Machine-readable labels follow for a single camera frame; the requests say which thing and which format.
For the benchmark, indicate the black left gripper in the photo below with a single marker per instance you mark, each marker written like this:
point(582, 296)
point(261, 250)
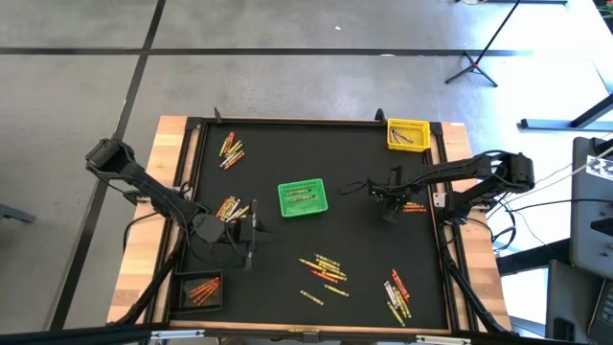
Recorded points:
point(237, 233)

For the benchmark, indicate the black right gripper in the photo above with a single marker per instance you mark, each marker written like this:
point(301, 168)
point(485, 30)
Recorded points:
point(408, 188)

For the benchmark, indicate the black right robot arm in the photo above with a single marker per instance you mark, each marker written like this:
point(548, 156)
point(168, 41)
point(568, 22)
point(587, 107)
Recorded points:
point(455, 167)

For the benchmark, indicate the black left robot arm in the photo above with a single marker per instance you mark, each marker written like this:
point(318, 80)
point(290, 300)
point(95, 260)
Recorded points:
point(153, 194)

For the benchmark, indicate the yellow plastic basket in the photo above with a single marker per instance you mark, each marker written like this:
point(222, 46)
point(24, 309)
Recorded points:
point(419, 144)

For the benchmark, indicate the green plastic basket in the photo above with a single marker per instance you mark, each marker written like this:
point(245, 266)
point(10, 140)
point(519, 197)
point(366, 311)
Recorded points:
point(306, 208)

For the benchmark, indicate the black plastic tray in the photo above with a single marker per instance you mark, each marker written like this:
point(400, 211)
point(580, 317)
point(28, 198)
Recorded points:
point(179, 297)

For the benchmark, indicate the black table base leg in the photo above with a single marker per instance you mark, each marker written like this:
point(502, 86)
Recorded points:
point(565, 124)

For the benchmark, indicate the black tripod stand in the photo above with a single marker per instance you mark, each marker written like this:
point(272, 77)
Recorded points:
point(495, 32)

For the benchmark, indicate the grey cabinet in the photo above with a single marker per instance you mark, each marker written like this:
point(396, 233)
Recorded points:
point(591, 215)

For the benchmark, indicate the dark grey computer case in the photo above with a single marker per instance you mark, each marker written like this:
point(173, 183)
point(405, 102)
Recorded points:
point(574, 306)

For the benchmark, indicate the grey floor object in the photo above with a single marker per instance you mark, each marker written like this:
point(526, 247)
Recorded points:
point(16, 213)

